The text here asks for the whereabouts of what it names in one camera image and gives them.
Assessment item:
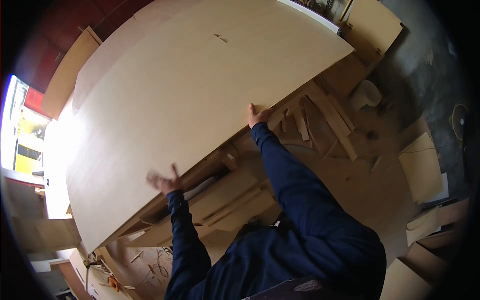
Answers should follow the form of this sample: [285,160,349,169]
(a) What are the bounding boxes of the person's right hand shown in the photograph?
[247,103,277,130]

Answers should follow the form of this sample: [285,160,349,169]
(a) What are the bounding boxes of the person's left hand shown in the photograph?
[146,163,185,196]

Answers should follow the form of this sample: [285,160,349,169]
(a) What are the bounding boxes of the person's left fingers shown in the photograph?
[146,171,166,188]

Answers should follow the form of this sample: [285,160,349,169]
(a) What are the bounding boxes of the large pale plywood sheet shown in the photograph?
[66,0,355,254]

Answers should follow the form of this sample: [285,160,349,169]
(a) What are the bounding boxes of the pile of wood offcuts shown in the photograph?
[275,77,361,163]

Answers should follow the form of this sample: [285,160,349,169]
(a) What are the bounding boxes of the white plastic bucket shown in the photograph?
[350,79,383,111]

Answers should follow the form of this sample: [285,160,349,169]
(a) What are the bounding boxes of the yellow machine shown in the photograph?
[14,107,51,175]

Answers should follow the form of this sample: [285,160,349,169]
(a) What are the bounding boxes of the plywood sheet underneath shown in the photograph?
[71,0,203,114]

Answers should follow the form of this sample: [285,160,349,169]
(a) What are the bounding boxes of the leaning brown wooden board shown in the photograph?
[41,26,103,121]

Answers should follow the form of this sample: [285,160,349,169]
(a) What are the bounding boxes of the notched plywood panel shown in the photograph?
[342,0,405,58]

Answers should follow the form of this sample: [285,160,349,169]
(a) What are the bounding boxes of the person's body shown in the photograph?
[164,195,388,300]

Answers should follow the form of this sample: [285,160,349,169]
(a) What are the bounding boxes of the tan plywood panel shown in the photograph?
[397,131,444,205]

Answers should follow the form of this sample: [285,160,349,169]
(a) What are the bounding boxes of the round yellow fan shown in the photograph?
[449,103,469,142]

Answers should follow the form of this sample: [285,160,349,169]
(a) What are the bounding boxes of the stack of plywood boxes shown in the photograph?
[379,198,471,300]

